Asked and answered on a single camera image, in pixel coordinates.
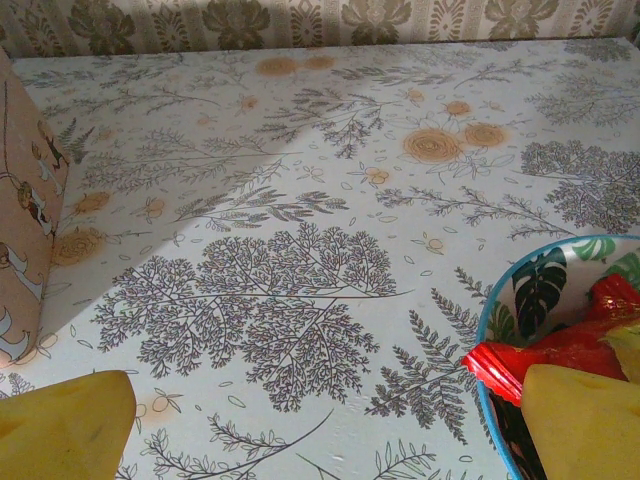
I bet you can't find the yellow green candy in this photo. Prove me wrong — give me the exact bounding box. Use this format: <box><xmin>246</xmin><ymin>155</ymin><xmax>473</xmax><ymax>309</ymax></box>
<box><xmin>598</xmin><ymin>323</ymin><xmax>640</xmax><ymax>385</ymax></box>

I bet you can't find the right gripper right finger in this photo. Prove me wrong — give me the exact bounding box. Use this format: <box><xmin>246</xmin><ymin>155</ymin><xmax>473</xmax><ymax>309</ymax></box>
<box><xmin>521</xmin><ymin>363</ymin><xmax>640</xmax><ymax>480</ymax></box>

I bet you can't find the pink box with couple picture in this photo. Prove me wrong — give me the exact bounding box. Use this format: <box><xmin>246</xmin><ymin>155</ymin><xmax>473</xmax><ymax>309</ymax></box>
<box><xmin>0</xmin><ymin>47</ymin><xmax>71</xmax><ymax>372</ymax></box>

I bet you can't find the leaf pattern bowl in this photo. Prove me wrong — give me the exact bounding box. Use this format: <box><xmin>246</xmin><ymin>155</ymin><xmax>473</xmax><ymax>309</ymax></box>
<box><xmin>473</xmin><ymin>233</ymin><xmax>640</xmax><ymax>480</ymax></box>

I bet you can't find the red foil candy wrapper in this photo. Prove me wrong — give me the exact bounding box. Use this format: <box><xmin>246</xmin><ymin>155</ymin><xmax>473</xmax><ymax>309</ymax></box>
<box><xmin>587</xmin><ymin>272</ymin><xmax>640</xmax><ymax>329</ymax></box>
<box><xmin>460</xmin><ymin>319</ymin><xmax>632</xmax><ymax>407</ymax></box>

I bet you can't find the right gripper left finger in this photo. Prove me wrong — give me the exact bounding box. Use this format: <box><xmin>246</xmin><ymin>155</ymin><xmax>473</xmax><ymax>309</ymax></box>
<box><xmin>0</xmin><ymin>370</ymin><xmax>137</xmax><ymax>480</ymax></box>

